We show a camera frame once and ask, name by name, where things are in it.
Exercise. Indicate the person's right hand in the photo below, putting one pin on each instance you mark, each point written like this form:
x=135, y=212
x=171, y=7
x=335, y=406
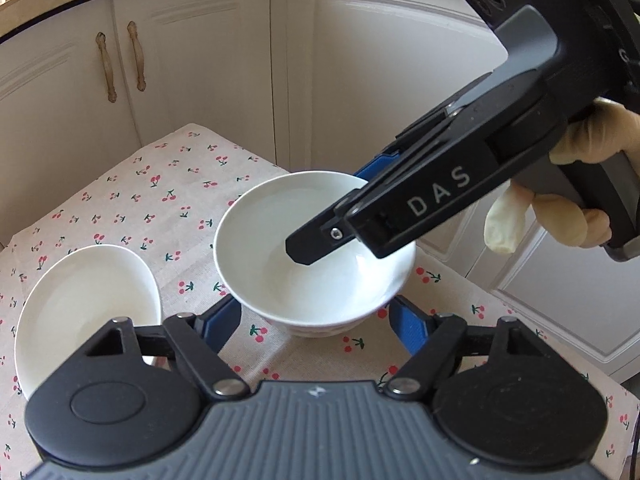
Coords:
x=600, y=130

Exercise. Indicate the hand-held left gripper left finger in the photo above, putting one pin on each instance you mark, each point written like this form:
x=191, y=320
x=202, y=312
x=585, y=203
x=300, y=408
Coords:
x=220, y=320

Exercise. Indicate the cherry print tablecloth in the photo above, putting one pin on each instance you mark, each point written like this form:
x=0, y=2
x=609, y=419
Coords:
x=150, y=195

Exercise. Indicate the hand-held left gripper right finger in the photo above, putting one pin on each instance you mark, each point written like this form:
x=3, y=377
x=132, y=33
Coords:
x=402, y=325

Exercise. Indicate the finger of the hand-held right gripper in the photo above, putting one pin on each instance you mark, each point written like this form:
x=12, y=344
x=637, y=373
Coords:
x=372, y=167
x=312, y=247

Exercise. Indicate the white kitchen cabinet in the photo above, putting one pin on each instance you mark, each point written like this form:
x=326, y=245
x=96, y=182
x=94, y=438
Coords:
x=210, y=60

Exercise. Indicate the white fruit print plate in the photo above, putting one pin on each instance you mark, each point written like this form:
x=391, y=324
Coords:
x=85, y=305

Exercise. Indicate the white floral bowl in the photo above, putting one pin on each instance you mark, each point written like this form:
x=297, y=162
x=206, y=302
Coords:
x=280, y=280

